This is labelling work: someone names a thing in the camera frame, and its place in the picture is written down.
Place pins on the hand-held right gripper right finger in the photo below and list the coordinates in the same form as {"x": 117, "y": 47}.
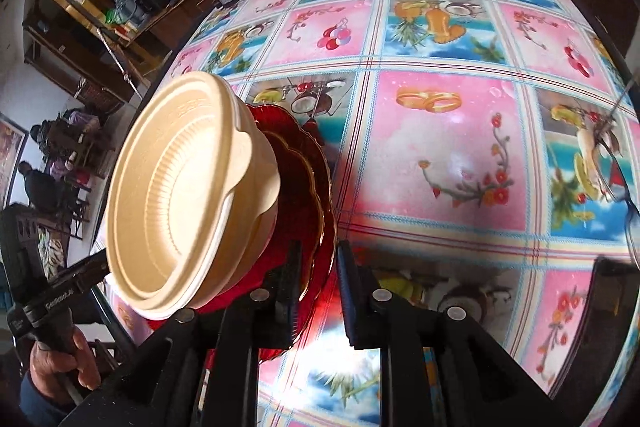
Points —
{"x": 350, "y": 302}

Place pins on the wooden chair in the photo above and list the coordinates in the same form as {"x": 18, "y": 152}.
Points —
{"x": 80, "y": 212}

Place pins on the black phone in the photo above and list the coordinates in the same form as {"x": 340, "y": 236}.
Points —
{"x": 617, "y": 297}

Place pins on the person's left hand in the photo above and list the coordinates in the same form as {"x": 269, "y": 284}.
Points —
{"x": 55, "y": 364}

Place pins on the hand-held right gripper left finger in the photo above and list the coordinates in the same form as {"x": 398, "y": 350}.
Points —
{"x": 285, "y": 297}

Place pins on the fruit and flower printed tablecloth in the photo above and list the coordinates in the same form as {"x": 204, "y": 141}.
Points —
{"x": 450, "y": 157}

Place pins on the small beige bowl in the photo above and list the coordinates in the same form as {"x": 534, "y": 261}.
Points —
{"x": 250, "y": 252}

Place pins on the person's left forearm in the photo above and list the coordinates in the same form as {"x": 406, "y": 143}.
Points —
{"x": 40, "y": 402}

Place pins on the framed wall picture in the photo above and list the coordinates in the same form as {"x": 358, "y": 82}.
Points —
{"x": 10, "y": 157}

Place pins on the blue water jug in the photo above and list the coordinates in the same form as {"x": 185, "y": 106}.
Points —
{"x": 127, "y": 9}

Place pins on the red ribbed glass plate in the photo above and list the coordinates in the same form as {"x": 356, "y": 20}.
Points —
{"x": 327, "y": 217}

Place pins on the red scalloped glass plate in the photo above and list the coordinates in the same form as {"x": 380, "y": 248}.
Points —
{"x": 295, "y": 207}

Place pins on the large beige ribbed bowl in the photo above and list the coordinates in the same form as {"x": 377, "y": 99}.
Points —
{"x": 165, "y": 207}

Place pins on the white plate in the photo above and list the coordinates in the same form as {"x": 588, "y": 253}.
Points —
{"x": 220, "y": 237}

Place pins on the eyeglasses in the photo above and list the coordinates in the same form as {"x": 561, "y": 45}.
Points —
{"x": 607, "y": 157}

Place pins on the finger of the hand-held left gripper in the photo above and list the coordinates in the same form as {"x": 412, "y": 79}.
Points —
{"x": 90, "y": 267}

